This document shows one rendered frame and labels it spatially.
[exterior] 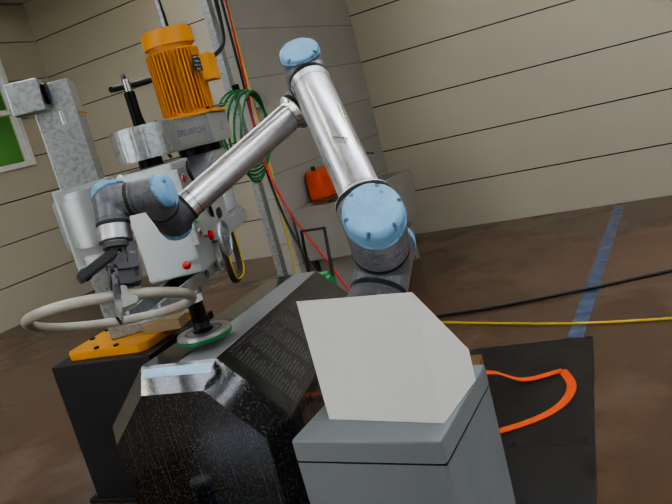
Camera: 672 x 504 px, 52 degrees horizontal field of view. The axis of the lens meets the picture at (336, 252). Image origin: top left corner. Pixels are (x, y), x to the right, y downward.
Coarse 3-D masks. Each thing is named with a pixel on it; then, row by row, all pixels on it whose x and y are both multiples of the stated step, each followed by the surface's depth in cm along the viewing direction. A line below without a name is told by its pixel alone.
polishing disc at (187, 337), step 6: (216, 324) 274; (222, 324) 272; (228, 324) 270; (186, 330) 277; (192, 330) 275; (210, 330) 268; (216, 330) 266; (222, 330) 265; (180, 336) 271; (186, 336) 269; (192, 336) 266; (198, 336) 264; (204, 336) 262; (210, 336) 262; (180, 342) 265; (186, 342) 263; (192, 342) 262
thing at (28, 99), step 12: (12, 84) 310; (24, 84) 311; (36, 84) 312; (12, 96) 311; (24, 96) 312; (36, 96) 313; (48, 96) 316; (12, 108) 312; (24, 108) 313; (36, 108) 314; (48, 108) 320
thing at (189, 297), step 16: (144, 288) 184; (160, 288) 187; (176, 288) 192; (48, 304) 180; (64, 304) 178; (80, 304) 178; (96, 304) 179; (176, 304) 217; (192, 304) 211; (32, 320) 184; (96, 320) 220; (112, 320) 222; (128, 320) 223
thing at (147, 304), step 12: (216, 264) 285; (192, 276) 258; (204, 276) 269; (192, 288) 253; (144, 300) 237; (156, 300) 246; (168, 300) 229; (180, 300) 239; (132, 312) 225; (132, 324) 224
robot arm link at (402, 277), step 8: (408, 232) 181; (408, 256) 174; (400, 264) 172; (408, 264) 177; (360, 272) 176; (368, 272) 174; (376, 272) 172; (384, 272) 172; (392, 272) 173; (400, 272) 175; (408, 272) 178; (352, 280) 179; (392, 280) 174; (400, 280) 175; (408, 280) 178; (408, 288) 179
